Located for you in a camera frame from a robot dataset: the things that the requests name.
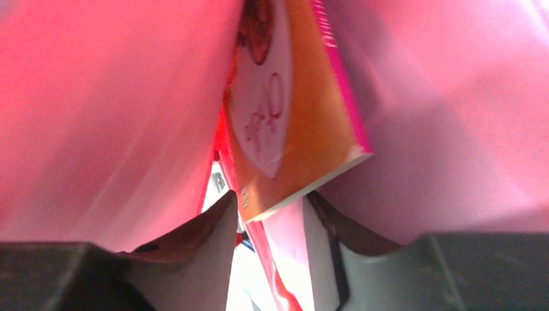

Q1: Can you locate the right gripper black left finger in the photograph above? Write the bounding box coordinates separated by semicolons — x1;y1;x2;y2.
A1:
1;191;238;310

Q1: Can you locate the pink student backpack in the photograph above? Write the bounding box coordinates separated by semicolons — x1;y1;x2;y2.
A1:
1;1;548;310

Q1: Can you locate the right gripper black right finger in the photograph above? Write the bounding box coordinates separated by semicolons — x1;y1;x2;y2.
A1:
303;192;548;310

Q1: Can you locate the orange children's book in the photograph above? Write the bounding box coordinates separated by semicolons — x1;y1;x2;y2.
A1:
225;1;372;222

